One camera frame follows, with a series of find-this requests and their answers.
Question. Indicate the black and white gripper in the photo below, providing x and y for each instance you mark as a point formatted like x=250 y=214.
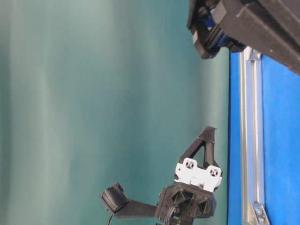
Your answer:
x=192 y=193

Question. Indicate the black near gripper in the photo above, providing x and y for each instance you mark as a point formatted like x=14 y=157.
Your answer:
x=272 y=27

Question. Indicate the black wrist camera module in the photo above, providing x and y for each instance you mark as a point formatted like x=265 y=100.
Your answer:
x=122 y=207

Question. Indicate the aluminium extrusion frame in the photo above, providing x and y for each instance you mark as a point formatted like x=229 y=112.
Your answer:
x=252 y=140

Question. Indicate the green backdrop curtain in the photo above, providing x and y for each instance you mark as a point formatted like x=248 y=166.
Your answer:
x=94 y=92

